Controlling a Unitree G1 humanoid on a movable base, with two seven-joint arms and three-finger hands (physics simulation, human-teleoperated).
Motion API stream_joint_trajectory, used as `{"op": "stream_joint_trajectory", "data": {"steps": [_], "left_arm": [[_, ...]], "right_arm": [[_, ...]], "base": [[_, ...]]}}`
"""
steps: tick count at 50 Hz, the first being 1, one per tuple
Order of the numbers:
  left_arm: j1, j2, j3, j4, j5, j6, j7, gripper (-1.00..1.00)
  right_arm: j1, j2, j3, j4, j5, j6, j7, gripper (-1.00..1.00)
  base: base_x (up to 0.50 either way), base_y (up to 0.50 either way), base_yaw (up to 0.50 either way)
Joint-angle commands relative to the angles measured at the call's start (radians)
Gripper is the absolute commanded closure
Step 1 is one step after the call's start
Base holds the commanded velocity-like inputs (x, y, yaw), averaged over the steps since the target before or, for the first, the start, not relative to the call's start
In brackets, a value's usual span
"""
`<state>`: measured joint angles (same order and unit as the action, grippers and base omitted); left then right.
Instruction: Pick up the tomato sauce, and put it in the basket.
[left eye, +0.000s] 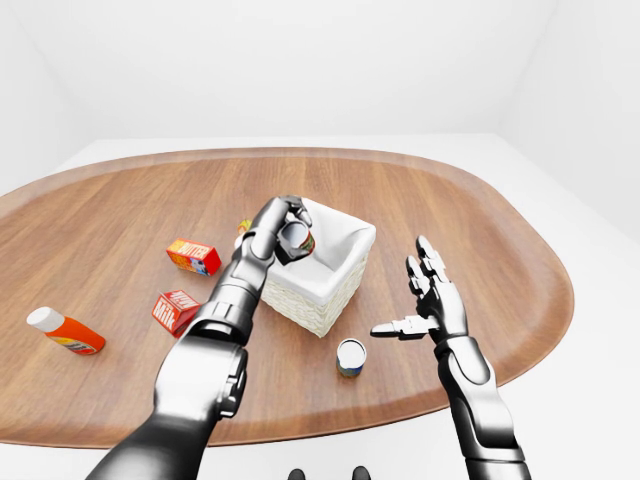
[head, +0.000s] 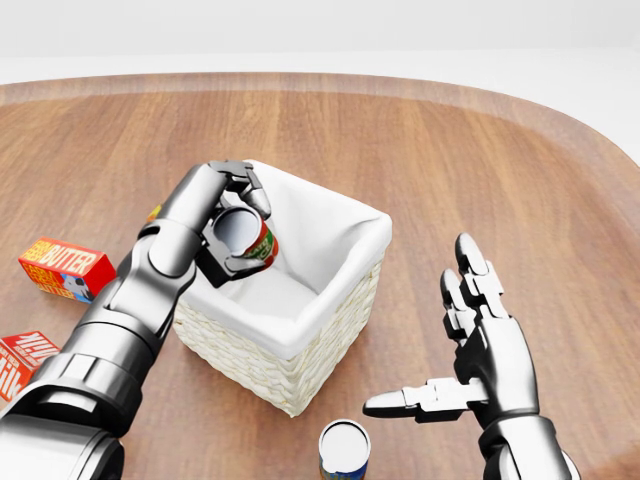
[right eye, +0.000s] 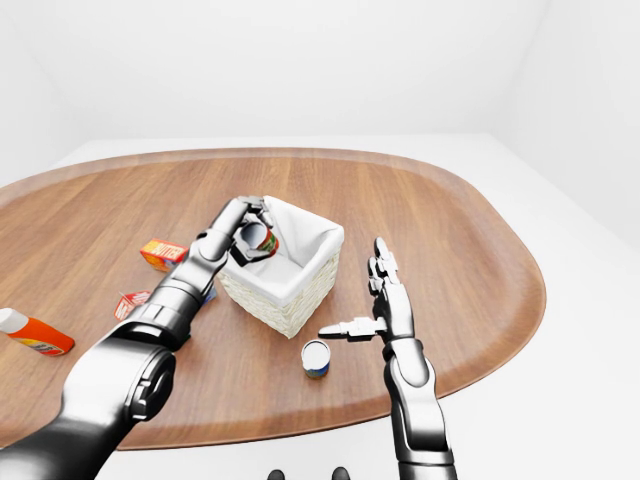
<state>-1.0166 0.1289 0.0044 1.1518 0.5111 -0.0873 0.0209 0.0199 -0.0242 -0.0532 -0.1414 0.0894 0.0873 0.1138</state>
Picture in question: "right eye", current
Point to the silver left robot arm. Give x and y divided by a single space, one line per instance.
150 320

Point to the blue and white tin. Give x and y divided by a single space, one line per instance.
315 358

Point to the orange butter box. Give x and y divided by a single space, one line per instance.
163 253

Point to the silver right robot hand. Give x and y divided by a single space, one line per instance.
395 305

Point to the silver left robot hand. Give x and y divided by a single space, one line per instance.
237 225

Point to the small dark round shape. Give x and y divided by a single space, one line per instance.
275 474
341 473

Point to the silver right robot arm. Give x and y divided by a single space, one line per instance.
417 400

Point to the red and green tin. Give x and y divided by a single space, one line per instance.
267 242

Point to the white wicker basket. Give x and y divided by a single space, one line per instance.
295 270

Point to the red and white carton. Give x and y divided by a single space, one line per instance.
129 302

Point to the orange bottle with white cap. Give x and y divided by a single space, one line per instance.
37 335

